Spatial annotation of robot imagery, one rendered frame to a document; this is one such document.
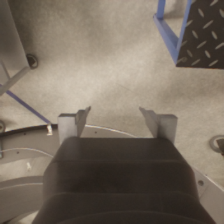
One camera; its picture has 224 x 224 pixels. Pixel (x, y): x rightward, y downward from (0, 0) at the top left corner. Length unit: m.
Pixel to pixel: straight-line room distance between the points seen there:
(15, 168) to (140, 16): 0.91
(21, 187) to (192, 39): 0.61
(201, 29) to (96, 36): 0.72
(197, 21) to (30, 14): 0.93
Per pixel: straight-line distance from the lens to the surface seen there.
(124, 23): 0.98
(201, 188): 0.60
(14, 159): 0.73
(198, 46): 0.41
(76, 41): 1.06
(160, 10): 0.85
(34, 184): 0.58
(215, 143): 1.54
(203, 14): 0.40
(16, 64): 1.14
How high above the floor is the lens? 0.97
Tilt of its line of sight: 49 degrees down
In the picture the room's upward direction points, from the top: 170 degrees counter-clockwise
